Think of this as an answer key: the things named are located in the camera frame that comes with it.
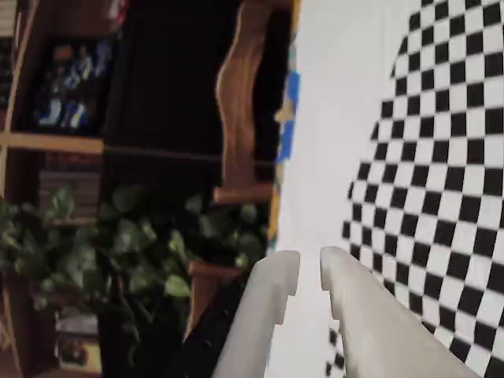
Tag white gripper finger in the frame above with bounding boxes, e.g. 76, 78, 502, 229
319, 246, 484, 378
212, 250, 301, 378

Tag brown wooden chair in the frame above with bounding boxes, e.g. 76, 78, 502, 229
214, 0, 276, 206
183, 258, 253, 343

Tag green pothos plant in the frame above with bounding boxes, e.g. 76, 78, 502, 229
0, 183, 271, 378

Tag multicoloured patterned tablecloth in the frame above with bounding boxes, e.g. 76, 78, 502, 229
266, 37, 303, 253

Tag upright photo books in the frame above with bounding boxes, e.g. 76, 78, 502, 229
54, 306, 102, 373

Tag tan paper scrap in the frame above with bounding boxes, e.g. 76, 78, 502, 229
274, 98, 295, 124

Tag checkerboard printed white sheet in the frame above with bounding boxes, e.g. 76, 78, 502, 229
271, 0, 504, 378

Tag row of brown books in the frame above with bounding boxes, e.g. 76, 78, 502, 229
38, 171, 102, 218

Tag light wooden bookshelf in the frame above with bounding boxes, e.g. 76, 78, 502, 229
0, 0, 107, 378

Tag blue painted picture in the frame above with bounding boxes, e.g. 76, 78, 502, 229
33, 39, 115, 129

